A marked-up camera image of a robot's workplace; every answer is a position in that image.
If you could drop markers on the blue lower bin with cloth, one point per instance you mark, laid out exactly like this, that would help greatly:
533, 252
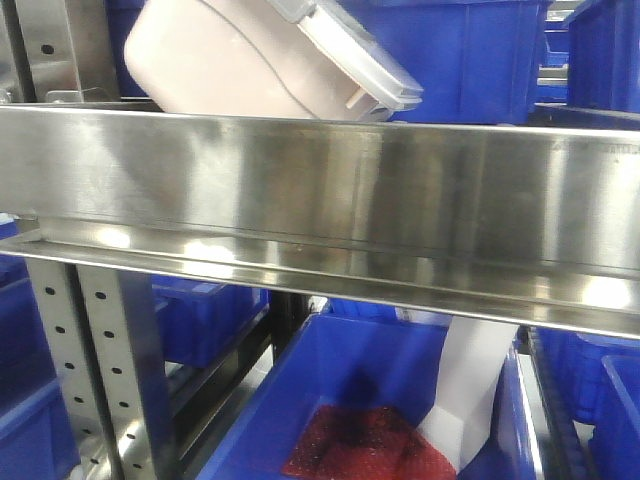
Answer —
363, 364

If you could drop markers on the stainless steel shelf rack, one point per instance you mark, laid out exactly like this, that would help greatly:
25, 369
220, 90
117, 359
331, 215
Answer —
534, 225

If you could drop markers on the blue upper shelf bin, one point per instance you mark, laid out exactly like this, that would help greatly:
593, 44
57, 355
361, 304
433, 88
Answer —
477, 61

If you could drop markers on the blue lower right bin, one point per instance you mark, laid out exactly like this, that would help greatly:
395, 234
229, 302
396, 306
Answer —
598, 381

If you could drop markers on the blue upper right bin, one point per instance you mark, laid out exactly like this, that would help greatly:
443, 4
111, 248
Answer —
603, 70

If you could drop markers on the white paper sheet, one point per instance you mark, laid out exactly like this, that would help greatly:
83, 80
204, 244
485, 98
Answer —
459, 422

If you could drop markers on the red mesh cloth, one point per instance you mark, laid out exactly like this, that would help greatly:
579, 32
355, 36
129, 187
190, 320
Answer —
378, 443

